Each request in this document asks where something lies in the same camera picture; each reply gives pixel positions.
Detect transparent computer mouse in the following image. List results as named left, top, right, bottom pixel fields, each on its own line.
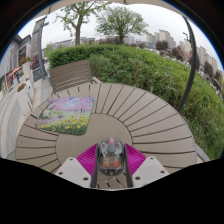
left=97, top=136, right=127, bottom=177

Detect white planter box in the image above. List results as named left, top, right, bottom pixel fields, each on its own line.
left=16, top=79, right=36, bottom=116

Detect dark curved umbrella pole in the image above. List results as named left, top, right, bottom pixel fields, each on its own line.
left=176, top=16, right=198, bottom=115

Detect green hedge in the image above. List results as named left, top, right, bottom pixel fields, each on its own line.
left=47, top=43, right=224, bottom=162

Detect round-crowned tree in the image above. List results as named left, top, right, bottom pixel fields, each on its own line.
left=95, top=5, right=150, bottom=45

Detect slatted brown chair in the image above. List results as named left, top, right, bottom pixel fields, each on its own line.
left=48, top=59, right=103, bottom=96

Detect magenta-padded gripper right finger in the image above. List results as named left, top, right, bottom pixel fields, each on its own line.
left=123, top=143, right=170, bottom=189

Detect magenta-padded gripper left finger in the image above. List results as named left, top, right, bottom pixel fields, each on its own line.
left=54, top=143, right=101, bottom=189

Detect distant apartment buildings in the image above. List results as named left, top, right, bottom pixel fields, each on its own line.
left=145, top=28, right=224, bottom=82

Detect tall grey sign pillar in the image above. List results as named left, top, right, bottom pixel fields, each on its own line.
left=30, top=15, right=50, bottom=83

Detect thin-crowned tree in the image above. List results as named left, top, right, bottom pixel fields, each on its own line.
left=54, top=1, right=111, bottom=47

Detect flower print mouse pad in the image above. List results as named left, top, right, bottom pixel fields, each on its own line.
left=34, top=96, right=96, bottom=137

